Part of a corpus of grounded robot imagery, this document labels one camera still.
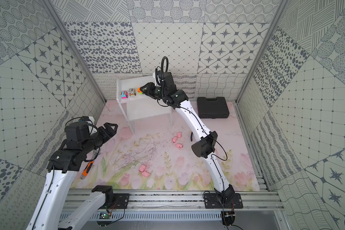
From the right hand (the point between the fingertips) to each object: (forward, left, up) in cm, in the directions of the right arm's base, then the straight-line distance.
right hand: (143, 91), depth 77 cm
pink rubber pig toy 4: (-30, +2, -34) cm, 46 cm away
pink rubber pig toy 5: (-34, -1, -34) cm, 48 cm away
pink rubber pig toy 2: (-11, -16, -34) cm, 39 cm away
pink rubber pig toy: (-6, -20, -35) cm, 41 cm away
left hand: (-21, +11, -6) cm, 24 cm away
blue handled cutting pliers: (-5, -29, -36) cm, 46 cm away
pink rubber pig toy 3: (-15, -20, -34) cm, 43 cm away
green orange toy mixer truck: (-1, +2, 0) cm, 2 cm away
